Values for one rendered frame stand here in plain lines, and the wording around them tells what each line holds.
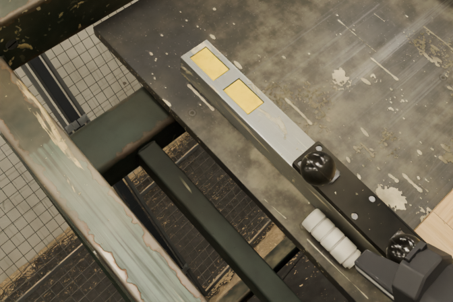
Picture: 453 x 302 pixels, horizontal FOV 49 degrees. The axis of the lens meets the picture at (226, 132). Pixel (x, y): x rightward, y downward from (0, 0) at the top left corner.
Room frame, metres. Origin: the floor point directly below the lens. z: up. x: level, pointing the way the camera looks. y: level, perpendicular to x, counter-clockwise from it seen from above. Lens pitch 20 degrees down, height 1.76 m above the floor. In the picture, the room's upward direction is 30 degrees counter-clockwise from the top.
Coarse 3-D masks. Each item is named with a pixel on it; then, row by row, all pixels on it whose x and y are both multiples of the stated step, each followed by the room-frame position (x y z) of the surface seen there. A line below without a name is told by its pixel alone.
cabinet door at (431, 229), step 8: (448, 200) 0.55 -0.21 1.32; (440, 208) 0.54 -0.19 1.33; (448, 208) 0.54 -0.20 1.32; (432, 216) 0.53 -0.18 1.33; (440, 216) 0.53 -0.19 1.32; (448, 216) 0.53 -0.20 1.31; (424, 224) 0.53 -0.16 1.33; (432, 224) 0.53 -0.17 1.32; (440, 224) 0.53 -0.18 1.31; (448, 224) 0.52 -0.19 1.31; (416, 232) 0.52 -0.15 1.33; (424, 232) 0.52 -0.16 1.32; (432, 232) 0.52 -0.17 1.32; (440, 232) 0.52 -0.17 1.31; (448, 232) 0.52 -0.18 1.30; (424, 240) 0.51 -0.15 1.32; (432, 240) 0.51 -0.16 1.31; (440, 240) 0.51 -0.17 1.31; (448, 240) 0.51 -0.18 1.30; (440, 248) 0.50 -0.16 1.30; (448, 248) 0.50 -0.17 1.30
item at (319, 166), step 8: (312, 152) 0.48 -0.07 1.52; (320, 152) 0.47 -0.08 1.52; (304, 160) 0.47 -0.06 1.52; (312, 160) 0.46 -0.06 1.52; (320, 160) 0.46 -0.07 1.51; (328, 160) 0.46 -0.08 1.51; (304, 168) 0.47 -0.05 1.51; (312, 168) 0.46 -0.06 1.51; (320, 168) 0.46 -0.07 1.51; (328, 168) 0.46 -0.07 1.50; (304, 176) 0.47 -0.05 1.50; (312, 176) 0.46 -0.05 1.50; (320, 176) 0.45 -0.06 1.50; (328, 176) 0.46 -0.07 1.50; (336, 176) 0.54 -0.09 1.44; (312, 184) 0.46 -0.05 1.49; (320, 184) 0.46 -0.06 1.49
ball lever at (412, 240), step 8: (400, 232) 0.49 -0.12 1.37; (392, 240) 0.41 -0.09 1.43; (400, 240) 0.40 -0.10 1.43; (408, 240) 0.40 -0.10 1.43; (416, 240) 0.40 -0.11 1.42; (392, 248) 0.40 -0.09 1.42; (400, 248) 0.39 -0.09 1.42; (408, 248) 0.39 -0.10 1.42; (392, 256) 0.40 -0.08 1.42; (400, 256) 0.39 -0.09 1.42
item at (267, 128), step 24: (192, 72) 0.70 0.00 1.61; (240, 72) 0.68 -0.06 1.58; (216, 96) 0.67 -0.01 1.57; (264, 96) 0.65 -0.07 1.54; (240, 120) 0.64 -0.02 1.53; (264, 120) 0.63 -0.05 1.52; (288, 120) 0.62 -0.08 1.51; (264, 144) 0.61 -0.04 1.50; (288, 144) 0.60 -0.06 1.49; (312, 144) 0.60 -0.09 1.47; (288, 168) 0.59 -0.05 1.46; (312, 192) 0.56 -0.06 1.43; (336, 216) 0.54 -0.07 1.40; (360, 240) 0.51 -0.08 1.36
